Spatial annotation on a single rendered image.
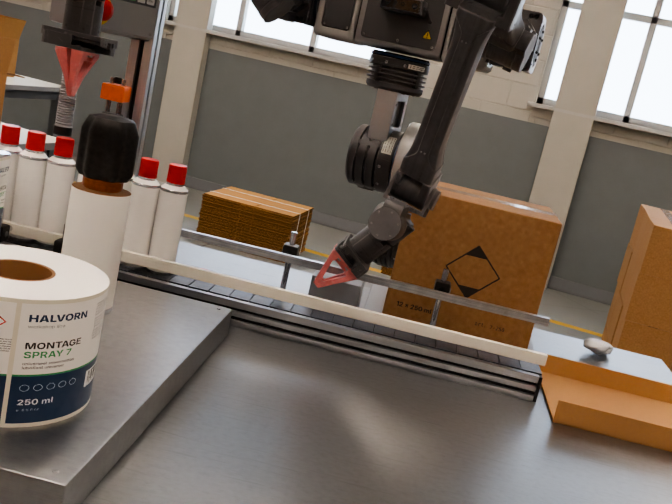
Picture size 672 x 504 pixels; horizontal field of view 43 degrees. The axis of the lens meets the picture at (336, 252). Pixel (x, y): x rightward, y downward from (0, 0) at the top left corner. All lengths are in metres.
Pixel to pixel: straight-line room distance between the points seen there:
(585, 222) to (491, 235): 5.06
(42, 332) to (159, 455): 0.23
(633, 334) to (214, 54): 4.37
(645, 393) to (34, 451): 1.20
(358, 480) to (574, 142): 5.64
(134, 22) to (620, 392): 1.16
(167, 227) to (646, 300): 3.31
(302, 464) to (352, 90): 6.01
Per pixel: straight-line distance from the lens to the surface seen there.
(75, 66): 1.41
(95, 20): 1.41
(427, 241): 1.71
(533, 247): 1.72
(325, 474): 1.11
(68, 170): 1.65
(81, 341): 0.99
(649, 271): 4.52
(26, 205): 1.68
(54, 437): 0.98
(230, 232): 5.66
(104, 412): 1.04
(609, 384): 1.76
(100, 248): 1.31
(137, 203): 1.59
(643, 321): 4.57
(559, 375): 1.74
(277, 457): 1.12
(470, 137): 6.79
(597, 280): 6.81
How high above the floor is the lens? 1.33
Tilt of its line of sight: 12 degrees down
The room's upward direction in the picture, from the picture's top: 13 degrees clockwise
